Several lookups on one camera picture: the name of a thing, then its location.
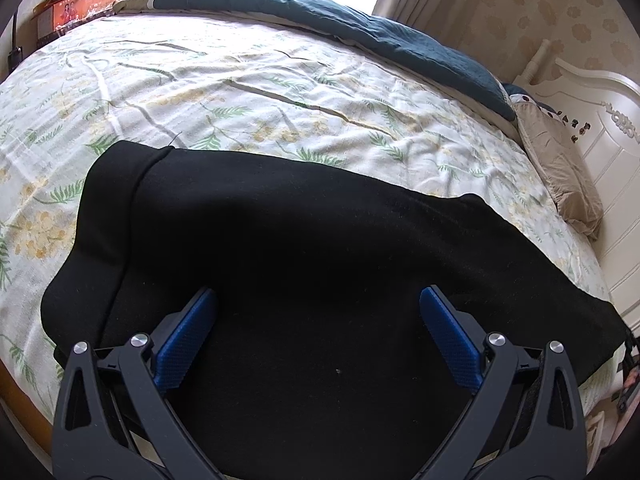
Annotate white carved headboard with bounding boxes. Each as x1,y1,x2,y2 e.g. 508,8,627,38
510,40,640,321

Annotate floral bed sheet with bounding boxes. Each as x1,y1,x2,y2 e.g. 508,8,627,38
0,12,616,421

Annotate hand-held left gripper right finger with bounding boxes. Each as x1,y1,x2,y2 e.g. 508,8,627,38
415,285,587,480

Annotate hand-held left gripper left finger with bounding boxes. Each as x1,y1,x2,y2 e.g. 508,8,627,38
51,286,226,480

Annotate teal blanket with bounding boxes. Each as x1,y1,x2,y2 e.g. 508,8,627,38
112,0,516,123

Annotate wooden bed frame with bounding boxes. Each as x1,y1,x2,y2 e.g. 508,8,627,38
0,355,53,441

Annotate black pole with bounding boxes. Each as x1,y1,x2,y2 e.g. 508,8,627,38
7,10,23,71

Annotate beige pillow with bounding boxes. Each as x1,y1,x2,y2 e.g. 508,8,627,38
512,102,603,238

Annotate black strap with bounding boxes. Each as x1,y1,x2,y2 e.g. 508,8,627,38
617,330,640,416

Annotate black pants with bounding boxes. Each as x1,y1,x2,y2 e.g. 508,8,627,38
40,140,628,480

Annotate polka dot pillow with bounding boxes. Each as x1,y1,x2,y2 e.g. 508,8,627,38
502,82,556,121

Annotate orange printed box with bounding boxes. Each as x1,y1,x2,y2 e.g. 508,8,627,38
37,0,121,36

